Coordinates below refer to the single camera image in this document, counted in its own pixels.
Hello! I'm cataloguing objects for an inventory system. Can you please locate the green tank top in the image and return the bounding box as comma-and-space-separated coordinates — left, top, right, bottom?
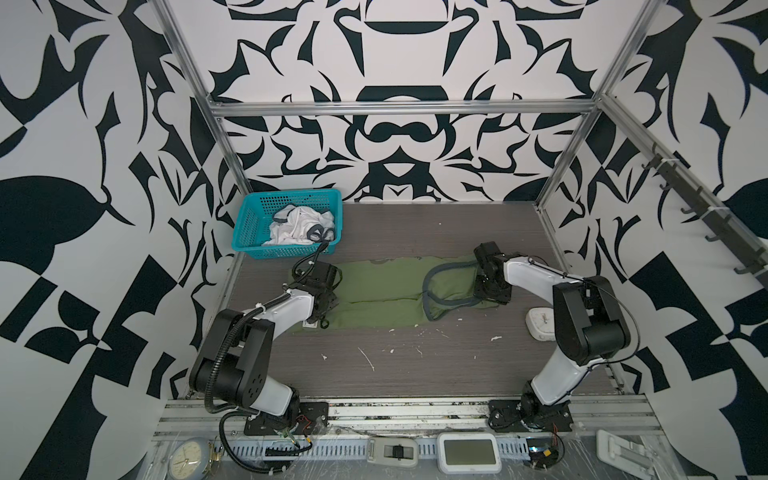
310, 256, 498, 330

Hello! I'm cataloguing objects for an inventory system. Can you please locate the white grey tank top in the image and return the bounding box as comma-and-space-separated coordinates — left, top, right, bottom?
264, 204, 338, 246

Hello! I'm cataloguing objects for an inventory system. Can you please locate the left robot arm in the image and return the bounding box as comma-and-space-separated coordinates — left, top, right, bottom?
189, 260, 343, 422

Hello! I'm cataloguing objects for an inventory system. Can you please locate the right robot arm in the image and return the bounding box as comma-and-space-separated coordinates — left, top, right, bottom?
474, 242, 631, 412

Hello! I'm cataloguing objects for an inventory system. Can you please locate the teal plastic basket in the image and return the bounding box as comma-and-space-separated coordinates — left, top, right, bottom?
232, 189, 343, 260

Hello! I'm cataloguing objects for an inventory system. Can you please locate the white digital display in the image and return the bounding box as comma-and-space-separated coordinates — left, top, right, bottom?
436, 432, 502, 475

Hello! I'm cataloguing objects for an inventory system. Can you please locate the small green circuit board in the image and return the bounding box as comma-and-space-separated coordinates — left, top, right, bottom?
524, 436, 563, 471

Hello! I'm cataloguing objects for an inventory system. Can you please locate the analog clock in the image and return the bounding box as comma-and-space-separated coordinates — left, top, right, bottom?
167, 438, 212, 480

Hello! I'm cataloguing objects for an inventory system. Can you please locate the black corrugated cable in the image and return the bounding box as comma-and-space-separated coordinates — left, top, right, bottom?
203, 227, 334, 476

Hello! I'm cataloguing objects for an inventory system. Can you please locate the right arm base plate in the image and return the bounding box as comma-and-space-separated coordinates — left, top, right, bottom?
488, 397, 573, 433

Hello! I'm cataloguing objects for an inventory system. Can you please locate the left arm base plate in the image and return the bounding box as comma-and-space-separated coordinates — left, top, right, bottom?
244, 401, 329, 436

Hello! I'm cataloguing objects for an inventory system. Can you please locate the grey wall hook rack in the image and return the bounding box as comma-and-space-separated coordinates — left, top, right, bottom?
643, 142, 767, 290

